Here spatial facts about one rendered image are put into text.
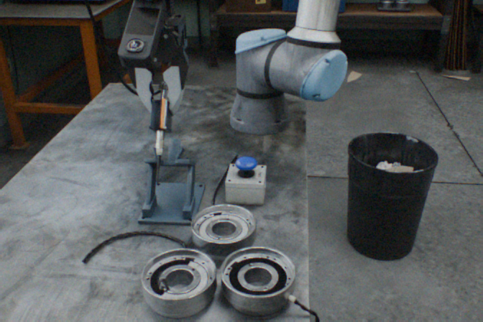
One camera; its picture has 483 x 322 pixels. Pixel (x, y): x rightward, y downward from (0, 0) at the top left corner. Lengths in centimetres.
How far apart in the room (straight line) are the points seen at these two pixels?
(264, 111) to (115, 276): 55
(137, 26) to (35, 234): 41
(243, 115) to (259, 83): 9
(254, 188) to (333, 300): 105
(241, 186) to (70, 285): 33
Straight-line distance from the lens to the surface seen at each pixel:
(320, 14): 105
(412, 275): 206
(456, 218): 244
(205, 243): 77
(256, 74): 112
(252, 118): 116
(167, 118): 80
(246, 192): 90
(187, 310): 69
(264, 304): 68
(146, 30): 72
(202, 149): 111
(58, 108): 292
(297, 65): 105
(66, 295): 78
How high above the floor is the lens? 131
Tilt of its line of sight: 27 degrees down
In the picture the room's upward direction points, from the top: 1 degrees counter-clockwise
